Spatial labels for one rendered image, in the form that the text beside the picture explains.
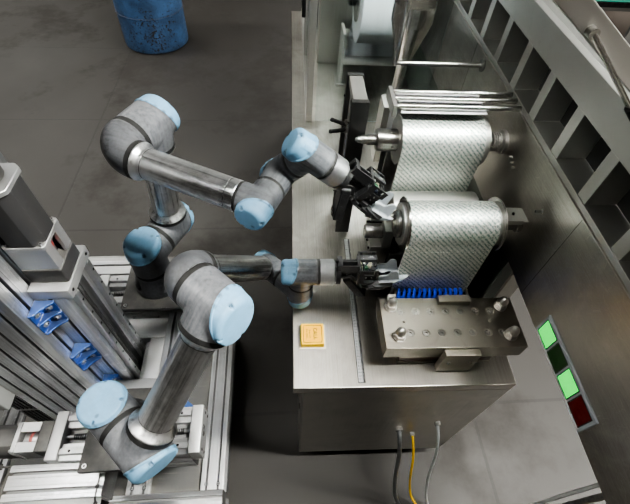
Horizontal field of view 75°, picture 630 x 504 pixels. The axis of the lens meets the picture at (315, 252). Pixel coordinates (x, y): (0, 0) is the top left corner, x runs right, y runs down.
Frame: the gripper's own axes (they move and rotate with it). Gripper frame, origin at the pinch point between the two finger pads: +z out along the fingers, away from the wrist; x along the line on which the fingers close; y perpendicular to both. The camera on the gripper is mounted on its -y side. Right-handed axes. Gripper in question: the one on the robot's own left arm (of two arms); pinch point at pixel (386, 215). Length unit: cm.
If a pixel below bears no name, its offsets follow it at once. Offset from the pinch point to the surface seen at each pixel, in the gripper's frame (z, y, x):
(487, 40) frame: 17, 40, 60
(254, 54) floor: 32, -136, 339
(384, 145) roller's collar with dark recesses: -4.4, 6.6, 19.9
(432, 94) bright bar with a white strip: -1.3, 23.2, 28.8
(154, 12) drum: -60, -162, 334
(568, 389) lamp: 33, 17, -45
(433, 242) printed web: 9.7, 6.3, -8.2
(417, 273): 18.2, -5.1, -8.1
